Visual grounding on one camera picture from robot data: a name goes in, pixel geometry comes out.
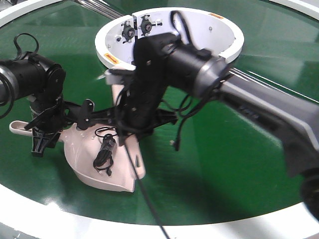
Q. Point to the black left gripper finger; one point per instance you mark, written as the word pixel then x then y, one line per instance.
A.
pixel 42 140
pixel 79 114

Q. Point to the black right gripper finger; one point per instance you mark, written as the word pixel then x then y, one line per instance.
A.
pixel 104 115
pixel 162 117

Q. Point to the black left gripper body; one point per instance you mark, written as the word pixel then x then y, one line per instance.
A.
pixel 47 115

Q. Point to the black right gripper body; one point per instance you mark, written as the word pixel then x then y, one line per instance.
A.
pixel 135 111

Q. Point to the pink plastic dustpan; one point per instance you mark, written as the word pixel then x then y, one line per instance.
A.
pixel 81 148

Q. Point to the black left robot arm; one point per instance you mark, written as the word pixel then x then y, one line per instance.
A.
pixel 41 80

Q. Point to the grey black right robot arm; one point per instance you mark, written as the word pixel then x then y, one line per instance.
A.
pixel 164 60

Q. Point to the white outer conveyor rim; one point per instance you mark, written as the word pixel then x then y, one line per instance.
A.
pixel 228 181

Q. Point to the orange warning sticker front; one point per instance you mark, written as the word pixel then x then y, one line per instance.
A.
pixel 112 58

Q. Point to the orange warning sticker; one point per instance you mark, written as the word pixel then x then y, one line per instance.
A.
pixel 216 15
pixel 112 58

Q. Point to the chrome roller rails right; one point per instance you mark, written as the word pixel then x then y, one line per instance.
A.
pixel 271 84

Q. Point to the chrome roller rails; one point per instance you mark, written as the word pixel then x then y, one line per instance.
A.
pixel 101 7
pixel 271 84

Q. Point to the chrome roller rails top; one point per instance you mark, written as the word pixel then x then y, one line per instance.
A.
pixel 101 7

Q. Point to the orange warning sticker back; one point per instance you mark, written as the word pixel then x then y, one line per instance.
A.
pixel 216 15

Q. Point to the white central ring housing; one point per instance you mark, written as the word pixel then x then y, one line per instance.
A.
pixel 221 36

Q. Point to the left black bearing mount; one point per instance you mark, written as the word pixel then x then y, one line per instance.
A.
pixel 128 32

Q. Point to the black bearing mount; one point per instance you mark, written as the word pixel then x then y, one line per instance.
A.
pixel 128 32
pixel 145 26

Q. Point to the right black bearing mount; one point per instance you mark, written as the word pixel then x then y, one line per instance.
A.
pixel 145 26

